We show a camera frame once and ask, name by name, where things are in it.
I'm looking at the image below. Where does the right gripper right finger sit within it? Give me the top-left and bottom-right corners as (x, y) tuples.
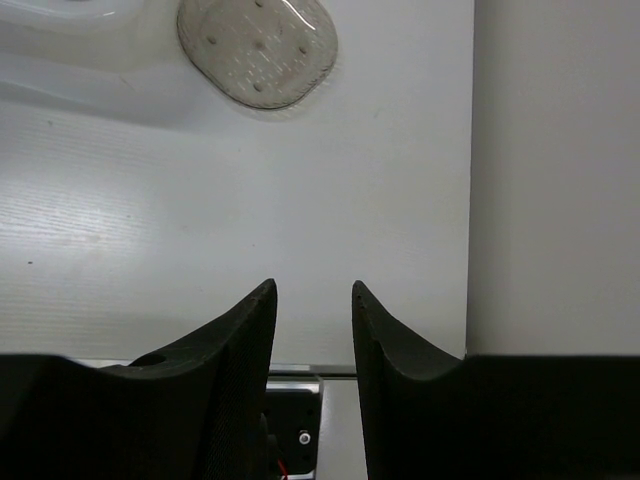
(352, 282), (639, 479)

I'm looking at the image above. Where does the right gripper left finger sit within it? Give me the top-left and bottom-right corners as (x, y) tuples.
(1, 280), (277, 479)

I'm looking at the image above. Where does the clear glass plate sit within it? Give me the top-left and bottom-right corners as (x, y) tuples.
(176, 0), (338, 110)

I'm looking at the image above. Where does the white plastic bin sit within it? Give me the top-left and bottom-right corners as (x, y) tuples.
(1, 1), (200, 128)

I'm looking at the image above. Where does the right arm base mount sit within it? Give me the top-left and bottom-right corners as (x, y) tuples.
(262, 376), (323, 479)

